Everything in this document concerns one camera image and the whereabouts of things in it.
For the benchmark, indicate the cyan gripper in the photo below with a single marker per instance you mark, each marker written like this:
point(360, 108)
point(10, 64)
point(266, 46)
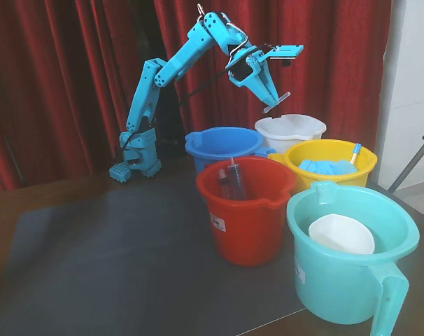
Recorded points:
point(251, 78)

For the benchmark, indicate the clear plastic test tube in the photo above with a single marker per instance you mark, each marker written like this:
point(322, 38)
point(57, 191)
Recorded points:
point(282, 97)

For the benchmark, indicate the cyan robot arm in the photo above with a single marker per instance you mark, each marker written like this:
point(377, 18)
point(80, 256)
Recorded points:
point(145, 91)

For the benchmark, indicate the white plastic bucket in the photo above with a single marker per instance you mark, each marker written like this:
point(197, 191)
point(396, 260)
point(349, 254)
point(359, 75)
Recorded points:
point(278, 138)

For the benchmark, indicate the red curtain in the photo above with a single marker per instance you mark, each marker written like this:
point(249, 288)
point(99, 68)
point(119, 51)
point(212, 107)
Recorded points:
point(320, 77)
point(40, 87)

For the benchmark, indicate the large clear syringe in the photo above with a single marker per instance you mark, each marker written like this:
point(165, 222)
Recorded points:
point(238, 178)

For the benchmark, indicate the blue plastic bucket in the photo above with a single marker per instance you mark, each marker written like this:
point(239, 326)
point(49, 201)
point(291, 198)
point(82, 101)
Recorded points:
point(201, 164)

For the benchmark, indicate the blue sponges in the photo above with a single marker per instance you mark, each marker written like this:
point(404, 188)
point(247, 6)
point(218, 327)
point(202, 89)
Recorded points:
point(324, 166)

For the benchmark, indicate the small clear syringe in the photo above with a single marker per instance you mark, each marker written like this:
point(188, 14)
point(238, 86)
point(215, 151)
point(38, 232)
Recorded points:
point(224, 183)

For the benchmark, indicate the blue white swab stick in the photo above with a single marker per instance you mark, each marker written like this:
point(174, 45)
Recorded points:
point(354, 153)

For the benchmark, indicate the yellow plastic bucket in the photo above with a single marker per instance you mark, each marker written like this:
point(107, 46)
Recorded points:
point(332, 178)

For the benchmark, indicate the white label on red bucket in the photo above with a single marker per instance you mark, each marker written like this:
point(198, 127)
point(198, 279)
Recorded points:
point(218, 221)

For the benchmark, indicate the red plastic bucket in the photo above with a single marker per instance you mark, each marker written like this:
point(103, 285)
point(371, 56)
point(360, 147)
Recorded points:
point(247, 231)

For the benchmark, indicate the white bowl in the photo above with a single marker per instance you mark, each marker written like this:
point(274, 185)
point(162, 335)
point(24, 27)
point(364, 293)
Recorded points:
point(341, 232)

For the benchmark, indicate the tripod leg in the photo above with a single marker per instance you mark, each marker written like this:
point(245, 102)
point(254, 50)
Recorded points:
point(411, 164)

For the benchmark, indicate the white label on teal mug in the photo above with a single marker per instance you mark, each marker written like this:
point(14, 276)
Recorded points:
point(300, 271)

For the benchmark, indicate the teal plastic mug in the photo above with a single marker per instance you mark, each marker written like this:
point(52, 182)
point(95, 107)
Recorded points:
point(338, 287)

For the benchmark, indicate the grey table mat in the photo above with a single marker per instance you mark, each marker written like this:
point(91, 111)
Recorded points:
point(128, 273)

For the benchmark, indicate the cyan wrist camera mount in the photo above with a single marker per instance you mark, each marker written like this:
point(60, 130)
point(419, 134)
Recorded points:
point(285, 52)

